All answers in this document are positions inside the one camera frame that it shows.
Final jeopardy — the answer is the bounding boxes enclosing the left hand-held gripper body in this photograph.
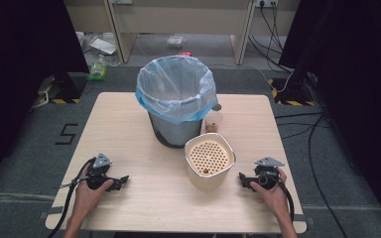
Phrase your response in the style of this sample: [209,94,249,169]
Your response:
[84,153,114,191]

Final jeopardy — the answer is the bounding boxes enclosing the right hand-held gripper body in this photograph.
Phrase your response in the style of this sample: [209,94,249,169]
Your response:
[248,156,286,191]

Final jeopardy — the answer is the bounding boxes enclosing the person's right hand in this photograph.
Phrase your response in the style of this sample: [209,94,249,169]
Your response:
[249,167,291,220]

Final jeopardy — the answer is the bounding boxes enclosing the person's left hand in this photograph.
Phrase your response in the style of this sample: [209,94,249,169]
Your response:
[73,163,114,217]

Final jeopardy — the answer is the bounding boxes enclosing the white container with perforated insert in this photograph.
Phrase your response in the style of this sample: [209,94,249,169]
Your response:
[184,132,237,191]

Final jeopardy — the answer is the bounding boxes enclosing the clear cup with brown bit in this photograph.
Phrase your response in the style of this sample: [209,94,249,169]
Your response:
[203,102,224,134]

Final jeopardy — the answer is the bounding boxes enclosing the grey trash bin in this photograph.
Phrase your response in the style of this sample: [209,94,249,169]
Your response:
[147,111,204,150]

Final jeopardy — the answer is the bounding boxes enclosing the black stand base striped tape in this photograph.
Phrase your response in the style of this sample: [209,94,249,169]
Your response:
[267,73,317,107]
[29,72,88,111]

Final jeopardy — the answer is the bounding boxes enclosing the green packet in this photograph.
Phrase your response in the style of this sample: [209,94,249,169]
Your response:
[86,55,109,82]

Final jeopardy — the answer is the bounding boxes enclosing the clear blue-edged bin bag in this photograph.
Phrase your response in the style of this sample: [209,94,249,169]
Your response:
[135,55,219,126]

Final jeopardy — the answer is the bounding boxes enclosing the black curtain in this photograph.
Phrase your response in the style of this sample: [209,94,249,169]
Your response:
[0,0,91,196]
[278,0,381,229]

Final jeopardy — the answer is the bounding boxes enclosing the white paper and plastic litter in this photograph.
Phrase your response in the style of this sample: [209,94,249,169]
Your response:
[75,31,122,67]

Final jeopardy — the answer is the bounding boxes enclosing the clear plastic box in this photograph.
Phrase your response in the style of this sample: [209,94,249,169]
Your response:
[166,35,186,48]

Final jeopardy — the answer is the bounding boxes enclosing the white power strip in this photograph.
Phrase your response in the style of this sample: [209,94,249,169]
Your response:
[254,0,280,9]

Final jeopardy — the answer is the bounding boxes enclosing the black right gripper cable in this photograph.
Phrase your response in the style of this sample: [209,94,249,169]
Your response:
[277,178,296,223]

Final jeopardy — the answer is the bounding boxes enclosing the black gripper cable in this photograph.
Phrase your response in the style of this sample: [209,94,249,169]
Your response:
[47,158,96,238]
[277,178,296,223]

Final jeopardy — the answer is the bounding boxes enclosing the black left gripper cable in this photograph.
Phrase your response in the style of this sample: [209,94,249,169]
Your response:
[47,158,96,238]

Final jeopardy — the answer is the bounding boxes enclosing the black floor cables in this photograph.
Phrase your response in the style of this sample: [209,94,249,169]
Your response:
[273,111,350,238]

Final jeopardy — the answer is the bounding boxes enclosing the black cables from power strip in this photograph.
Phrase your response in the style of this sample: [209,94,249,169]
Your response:
[247,2,296,93]

